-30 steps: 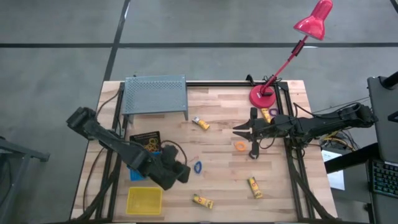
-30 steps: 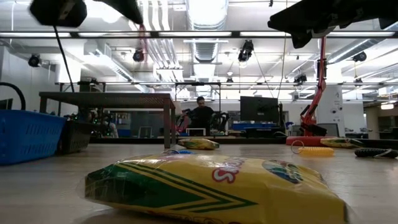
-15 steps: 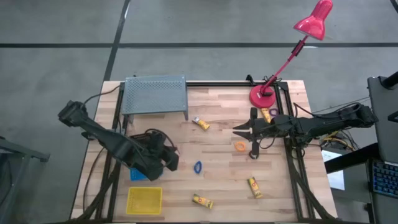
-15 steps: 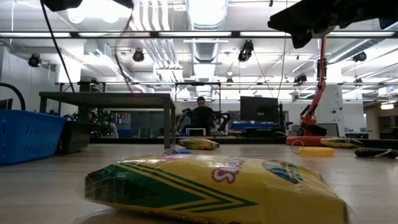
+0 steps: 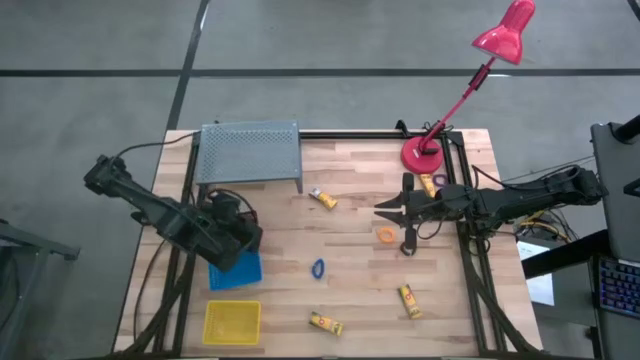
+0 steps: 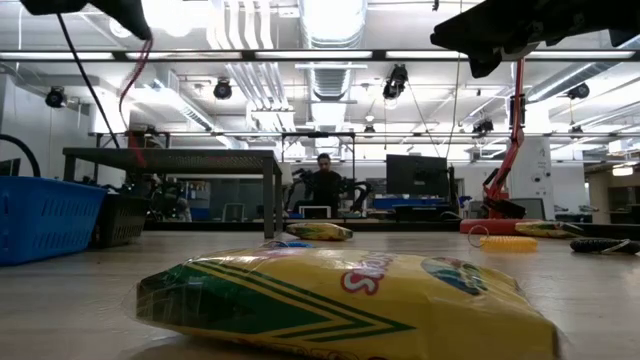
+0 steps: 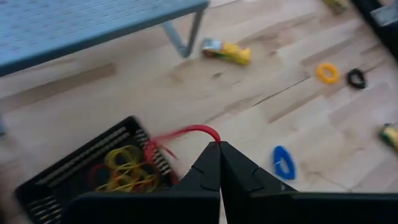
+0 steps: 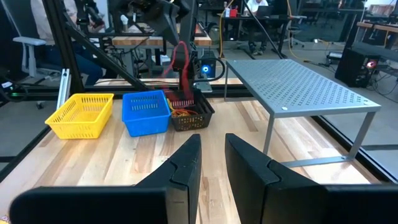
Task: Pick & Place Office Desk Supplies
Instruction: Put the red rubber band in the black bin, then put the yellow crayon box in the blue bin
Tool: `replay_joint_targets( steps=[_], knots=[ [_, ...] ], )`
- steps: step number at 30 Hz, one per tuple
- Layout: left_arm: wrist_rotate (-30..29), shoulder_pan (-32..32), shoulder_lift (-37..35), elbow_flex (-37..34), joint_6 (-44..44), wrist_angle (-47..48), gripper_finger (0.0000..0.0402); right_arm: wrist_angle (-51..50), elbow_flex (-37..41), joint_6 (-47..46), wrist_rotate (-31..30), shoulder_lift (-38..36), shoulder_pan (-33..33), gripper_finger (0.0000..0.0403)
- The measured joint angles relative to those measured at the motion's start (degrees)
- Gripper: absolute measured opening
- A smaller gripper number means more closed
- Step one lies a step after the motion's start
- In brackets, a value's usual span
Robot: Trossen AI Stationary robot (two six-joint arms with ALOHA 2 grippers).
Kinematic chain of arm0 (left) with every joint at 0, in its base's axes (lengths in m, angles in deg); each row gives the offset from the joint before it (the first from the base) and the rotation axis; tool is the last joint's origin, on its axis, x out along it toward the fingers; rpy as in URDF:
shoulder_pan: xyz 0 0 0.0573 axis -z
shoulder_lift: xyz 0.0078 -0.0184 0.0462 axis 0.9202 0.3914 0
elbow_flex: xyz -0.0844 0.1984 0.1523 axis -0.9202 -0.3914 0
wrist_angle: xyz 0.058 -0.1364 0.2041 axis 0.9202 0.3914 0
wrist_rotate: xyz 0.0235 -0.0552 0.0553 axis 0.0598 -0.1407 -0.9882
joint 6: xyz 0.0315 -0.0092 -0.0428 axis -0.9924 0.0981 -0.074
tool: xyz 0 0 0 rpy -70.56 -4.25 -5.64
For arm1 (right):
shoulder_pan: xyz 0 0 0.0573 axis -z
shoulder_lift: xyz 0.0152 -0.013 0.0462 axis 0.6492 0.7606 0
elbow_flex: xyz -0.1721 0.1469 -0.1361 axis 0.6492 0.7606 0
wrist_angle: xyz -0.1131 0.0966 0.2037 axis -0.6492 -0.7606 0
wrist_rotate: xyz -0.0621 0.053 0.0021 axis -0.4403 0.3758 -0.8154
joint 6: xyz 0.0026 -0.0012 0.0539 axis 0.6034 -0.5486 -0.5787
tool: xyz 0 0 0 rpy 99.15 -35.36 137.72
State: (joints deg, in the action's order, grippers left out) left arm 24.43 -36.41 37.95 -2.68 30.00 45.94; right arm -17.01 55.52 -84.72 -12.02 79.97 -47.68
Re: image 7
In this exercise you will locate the red rubber band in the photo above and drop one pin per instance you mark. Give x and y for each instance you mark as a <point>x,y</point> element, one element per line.
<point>199,128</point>
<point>93,174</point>

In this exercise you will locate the blue spiral wrist coil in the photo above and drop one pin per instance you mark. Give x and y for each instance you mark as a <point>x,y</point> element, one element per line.
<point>278,161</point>

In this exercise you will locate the black mesh basket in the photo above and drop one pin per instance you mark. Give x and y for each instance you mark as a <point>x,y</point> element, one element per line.
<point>62,183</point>

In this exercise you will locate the grey perforated metal shelf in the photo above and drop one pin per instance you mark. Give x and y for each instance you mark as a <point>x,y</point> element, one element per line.
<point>77,28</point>

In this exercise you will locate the grey metal corner bracket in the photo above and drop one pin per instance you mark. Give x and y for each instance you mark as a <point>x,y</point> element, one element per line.
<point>385,14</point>

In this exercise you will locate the yellow rubber band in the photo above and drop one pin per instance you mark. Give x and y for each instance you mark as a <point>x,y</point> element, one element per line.
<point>130,186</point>
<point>107,158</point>
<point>140,177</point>

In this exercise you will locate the orange spiral wrist coil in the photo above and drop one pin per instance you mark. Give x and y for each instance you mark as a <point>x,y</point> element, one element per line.
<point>318,73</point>

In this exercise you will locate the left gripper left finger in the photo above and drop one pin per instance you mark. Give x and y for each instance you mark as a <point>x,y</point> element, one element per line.
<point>155,208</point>

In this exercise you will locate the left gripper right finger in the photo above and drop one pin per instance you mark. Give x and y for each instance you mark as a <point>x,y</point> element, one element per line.
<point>280,208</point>

